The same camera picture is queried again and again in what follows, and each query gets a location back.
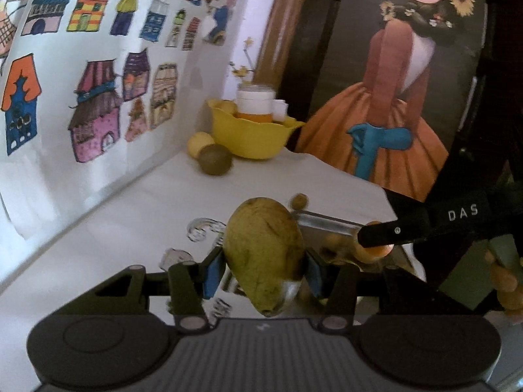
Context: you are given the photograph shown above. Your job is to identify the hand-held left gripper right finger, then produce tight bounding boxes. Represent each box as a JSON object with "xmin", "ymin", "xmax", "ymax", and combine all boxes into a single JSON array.
[{"xmin": 306, "ymin": 251, "xmax": 480, "ymax": 332}]

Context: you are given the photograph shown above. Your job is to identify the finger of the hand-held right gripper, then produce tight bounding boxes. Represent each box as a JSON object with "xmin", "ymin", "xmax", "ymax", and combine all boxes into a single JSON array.
[{"xmin": 357, "ymin": 217, "xmax": 431, "ymax": 251}]

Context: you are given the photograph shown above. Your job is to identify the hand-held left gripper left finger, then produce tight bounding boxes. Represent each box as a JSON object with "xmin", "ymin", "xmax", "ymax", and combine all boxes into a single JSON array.
[{"xmin": 61, "ymin": 248, "xmax": 226, "ymax": 332}]

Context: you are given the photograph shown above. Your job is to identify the small orange fruit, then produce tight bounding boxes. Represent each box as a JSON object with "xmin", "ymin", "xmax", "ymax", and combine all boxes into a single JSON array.
[{"xmin": 352, "ymin": 220, "xmax": 395, "ymax": 263}]

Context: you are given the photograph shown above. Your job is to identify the metal tray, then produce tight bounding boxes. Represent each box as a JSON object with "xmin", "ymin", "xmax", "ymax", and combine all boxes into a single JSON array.
[{"xmin": 292, "ymin": 210, "xmax": 395, "ymax": 268}]

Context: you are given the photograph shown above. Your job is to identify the yellow-green mango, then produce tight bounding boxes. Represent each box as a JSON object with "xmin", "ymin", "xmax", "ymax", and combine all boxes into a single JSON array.
[{"xmin": 223, "ymin": 197, "xmax": 306, "ymax": 318}]

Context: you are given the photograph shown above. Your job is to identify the person's right hand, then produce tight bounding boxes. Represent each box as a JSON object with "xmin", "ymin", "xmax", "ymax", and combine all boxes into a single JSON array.
[{"xmin": 484, "ymin": 248, "xmax": 523, "ymax": 316}]

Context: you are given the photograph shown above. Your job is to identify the white printed tablecloth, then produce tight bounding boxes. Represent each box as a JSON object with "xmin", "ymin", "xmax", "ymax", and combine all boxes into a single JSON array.
[{"xmin": 0, "ymin": 146, "xmax": 428, "ymax": 380}]

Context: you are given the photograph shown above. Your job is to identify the dark green round fruit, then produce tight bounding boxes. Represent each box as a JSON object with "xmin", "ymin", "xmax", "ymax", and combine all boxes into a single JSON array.
[{"xmin": 198, "ymin": 144, "xmax": 233, "ymax": 177}]

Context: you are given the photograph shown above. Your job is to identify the yellow round fruit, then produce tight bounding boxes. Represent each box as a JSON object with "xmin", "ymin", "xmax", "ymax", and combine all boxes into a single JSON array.
[{"xmin": 187, "ymin": 131, "xmax": 215, "ymax": 156}]

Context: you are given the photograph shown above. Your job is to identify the yellow plastic bowl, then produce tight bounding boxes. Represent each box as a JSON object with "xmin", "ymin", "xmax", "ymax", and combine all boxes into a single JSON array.
[{"xmin": 205, "ymin": 98, "xmax": 306, "ymax": 161}]

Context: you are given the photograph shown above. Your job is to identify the white jar with orange contents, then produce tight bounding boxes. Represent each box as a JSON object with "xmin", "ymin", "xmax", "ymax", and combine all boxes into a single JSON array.
[{"xmin": 236, "ymin": 84, "xmax": 275, "ymax": 122}]

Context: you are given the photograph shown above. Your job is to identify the twig with yellow flowers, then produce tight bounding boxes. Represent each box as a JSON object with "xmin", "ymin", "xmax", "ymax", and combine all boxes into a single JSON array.
[{"xmin": 229, "ymin": 38, "xmax": 256, "ymax": 86}]

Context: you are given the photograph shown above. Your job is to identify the paper drawing of coloured houses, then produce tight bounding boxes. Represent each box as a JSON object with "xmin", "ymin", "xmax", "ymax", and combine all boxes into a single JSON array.
[{"xmin": 0, "ymin": 0, "xmax": 205, "ymax": 239}]

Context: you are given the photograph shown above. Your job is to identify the paper drawing with line art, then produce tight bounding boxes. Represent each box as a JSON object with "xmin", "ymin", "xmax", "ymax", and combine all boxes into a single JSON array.
[{"xmin": 0, "ymin": 0, "xmax": 20, "ymax": 60}]

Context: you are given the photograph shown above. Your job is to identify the wall poster of orange dress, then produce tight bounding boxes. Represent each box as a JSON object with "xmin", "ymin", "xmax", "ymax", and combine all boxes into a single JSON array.
[{"xmin": 282, "ymin": 0, "xmax": 491, "ymax": 204}]

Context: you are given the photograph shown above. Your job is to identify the wooden frame post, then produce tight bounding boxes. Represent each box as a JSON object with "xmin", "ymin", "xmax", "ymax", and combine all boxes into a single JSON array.
[{"xmin": 252, "ymin": 0, "xmax": 316, "ymax": 87}]

